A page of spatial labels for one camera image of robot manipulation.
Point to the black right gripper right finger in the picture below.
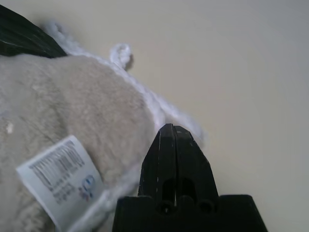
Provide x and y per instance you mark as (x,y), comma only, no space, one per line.
(193,166)

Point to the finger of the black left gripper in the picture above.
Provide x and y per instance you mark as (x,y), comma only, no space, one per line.
(21,36)

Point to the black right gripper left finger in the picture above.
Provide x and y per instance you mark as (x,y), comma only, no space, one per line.
(159,166)

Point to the beige towel with white trim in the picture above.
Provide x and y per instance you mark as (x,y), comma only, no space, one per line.
(72,108)

